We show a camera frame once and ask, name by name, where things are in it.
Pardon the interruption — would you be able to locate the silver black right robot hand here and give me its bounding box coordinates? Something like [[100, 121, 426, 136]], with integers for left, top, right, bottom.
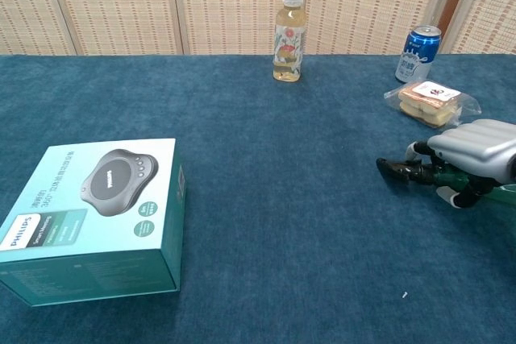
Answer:
[[404, 118, 516, 210]]

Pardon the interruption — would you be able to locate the green spray bottle black trigger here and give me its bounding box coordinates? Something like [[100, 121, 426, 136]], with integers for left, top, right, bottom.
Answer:
[[376, 156, 516, 205]]

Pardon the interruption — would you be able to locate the yellow tea bottle white cap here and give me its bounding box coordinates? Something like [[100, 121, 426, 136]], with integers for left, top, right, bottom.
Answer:
[[272, 0, 309, 83]]

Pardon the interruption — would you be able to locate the bread in clear plastic bag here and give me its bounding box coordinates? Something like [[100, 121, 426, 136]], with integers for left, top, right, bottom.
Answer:
[[383, 80, 482, 130]]

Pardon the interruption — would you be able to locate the blue white drink can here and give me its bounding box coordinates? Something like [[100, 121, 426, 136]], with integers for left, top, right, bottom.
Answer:
[[394, 25, 443, 85]]

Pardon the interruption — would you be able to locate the blue table cloth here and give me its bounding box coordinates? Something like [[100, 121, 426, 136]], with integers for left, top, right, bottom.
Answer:
[[0, 52, 516, 344]]

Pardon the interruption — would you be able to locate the woven bamboo folding screen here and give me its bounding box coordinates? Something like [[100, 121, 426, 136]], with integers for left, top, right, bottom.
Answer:
[[0, 0, 516, 56]]

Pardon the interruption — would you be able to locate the teal Philips speaker box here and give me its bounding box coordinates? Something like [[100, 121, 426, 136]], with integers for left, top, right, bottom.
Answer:
[[0, 138, 188, 307]]

